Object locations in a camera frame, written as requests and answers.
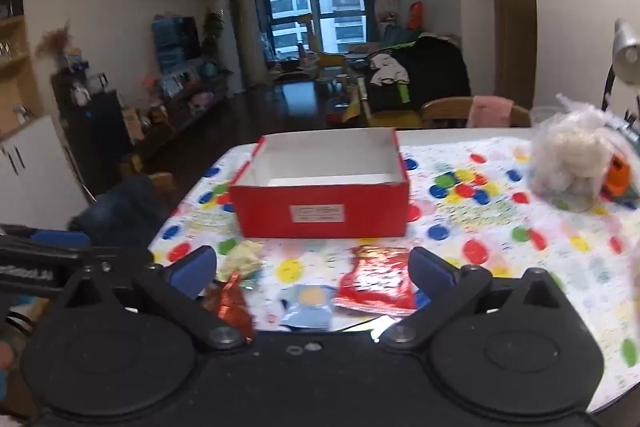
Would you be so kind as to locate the white cabinet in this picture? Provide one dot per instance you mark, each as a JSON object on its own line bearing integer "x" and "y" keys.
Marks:
{"x": 35, "y": 177}

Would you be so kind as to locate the balloon print tablecloth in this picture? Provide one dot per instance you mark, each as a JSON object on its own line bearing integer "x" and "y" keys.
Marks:
{"x": 450, "y": 227}

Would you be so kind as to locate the wooden wall shelf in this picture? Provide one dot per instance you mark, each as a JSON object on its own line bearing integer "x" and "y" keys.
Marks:
{"x": 20, "y": 72}

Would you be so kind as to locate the dark sideboard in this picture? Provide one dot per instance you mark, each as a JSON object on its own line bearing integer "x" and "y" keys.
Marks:
{"x": 95, "y": 132}

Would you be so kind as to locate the red cardboard box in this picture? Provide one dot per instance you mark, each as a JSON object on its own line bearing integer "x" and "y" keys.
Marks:
{"x": 260, "y": 207}

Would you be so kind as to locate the orange toy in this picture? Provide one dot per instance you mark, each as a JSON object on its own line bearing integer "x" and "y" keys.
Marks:
{"x": 617, "y": 174}

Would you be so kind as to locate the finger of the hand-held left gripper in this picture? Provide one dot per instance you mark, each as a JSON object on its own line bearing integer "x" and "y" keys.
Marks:
{"x": 55, "y": 238}

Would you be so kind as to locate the red snack packet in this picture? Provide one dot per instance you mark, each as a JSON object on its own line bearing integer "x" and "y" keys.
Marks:
{"x": 372, "y": 282}

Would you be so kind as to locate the brown cardboard box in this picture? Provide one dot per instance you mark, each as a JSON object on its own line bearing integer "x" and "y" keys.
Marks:
{"x": 132, "y": 124}

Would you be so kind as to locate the white crumpled cloth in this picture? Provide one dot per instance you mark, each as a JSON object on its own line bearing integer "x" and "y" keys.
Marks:
{"x": 390, "y": 69}

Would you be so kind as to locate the flat screen television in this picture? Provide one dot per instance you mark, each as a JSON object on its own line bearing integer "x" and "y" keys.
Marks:
{"x": 175, "y": 42}

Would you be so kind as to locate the grey desk lamp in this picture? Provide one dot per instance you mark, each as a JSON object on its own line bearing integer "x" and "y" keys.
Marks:
{"x": 625, "y": 52}

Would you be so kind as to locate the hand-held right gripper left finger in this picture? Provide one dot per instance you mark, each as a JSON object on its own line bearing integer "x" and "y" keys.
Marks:
{"x": 192, "y": 269}

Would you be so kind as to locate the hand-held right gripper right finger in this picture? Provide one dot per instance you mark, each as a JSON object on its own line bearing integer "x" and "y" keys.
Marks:
{"x": 430, "y": 269}

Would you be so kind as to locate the cream snack packet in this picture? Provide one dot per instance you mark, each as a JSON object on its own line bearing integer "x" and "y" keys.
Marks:
{"x": 242, "y": 257}

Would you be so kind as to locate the black bag on table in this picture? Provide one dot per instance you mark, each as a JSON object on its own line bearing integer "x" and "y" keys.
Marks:
{"x": 435, "y": 72}

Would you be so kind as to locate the dark tv stand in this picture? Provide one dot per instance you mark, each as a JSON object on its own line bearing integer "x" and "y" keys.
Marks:
{"x": 190, "y": 107}

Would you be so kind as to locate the large window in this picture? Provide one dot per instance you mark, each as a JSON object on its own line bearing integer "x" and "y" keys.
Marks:
{"x": 310, "y": 7}

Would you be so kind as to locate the clear plastic bag of snacks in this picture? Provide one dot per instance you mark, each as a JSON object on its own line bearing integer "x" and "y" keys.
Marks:
{"x": 570, "y": 152}

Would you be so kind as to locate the blue snack packet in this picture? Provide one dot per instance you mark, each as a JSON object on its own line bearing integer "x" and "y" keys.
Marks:
{"x": 307, "y": 312}

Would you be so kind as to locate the copper foil snack packet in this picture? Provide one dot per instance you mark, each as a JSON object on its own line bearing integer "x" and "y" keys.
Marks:
{"x": 232, "y": 307}

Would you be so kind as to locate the pink cloth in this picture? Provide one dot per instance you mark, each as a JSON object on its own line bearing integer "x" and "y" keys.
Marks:
{"x": 490, "y": 109}

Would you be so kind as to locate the brown wooden door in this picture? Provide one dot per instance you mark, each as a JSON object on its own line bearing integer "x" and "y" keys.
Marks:
{"x": 510, "y": 7}

